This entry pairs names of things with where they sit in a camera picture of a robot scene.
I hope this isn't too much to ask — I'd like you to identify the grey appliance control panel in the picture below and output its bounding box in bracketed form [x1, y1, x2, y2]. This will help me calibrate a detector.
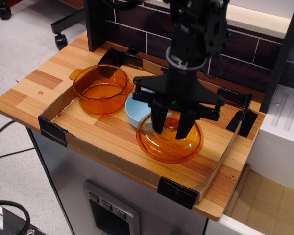
[83, 181, 141, 235]

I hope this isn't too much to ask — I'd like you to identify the black rolling chair base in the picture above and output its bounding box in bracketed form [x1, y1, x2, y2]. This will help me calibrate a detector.
[51, 8, 85, 50]

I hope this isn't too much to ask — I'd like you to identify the black braided cable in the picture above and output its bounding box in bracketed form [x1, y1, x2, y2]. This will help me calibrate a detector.
[0, 171, 31, 233]

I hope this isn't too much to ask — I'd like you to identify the orange transparent pot lid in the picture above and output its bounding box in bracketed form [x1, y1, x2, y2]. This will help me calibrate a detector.
[136, 111, 204, 163]

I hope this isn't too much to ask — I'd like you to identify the black cable on floor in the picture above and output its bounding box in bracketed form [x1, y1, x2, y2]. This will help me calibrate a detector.
[0, 119, 35, 162]

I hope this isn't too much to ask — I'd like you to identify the black metal shelf post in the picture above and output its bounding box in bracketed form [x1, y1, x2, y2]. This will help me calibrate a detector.
[259, 13, 294, 114]

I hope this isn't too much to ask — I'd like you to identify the light blue ceramic bowl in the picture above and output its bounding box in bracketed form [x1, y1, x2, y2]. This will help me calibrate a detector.
[125, 95, 151, 128]

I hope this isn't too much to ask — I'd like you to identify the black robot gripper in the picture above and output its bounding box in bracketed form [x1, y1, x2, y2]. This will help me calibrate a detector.
[133, 46, 225, 140]

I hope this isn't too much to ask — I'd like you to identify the cardboard fence with black tape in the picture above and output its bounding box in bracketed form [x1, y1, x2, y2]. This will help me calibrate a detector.
[38, 46, 264, 220]

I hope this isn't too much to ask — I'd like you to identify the orange transparent glass pot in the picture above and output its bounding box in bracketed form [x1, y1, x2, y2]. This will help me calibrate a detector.
[69, 64, 134, 116]

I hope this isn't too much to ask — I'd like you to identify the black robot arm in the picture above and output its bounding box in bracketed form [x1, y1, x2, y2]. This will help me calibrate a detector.
[133, 0, 230, 139]

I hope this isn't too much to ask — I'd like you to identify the white cabinet with grooves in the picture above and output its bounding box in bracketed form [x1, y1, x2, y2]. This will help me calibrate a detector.
[247, 85, 294, 189]

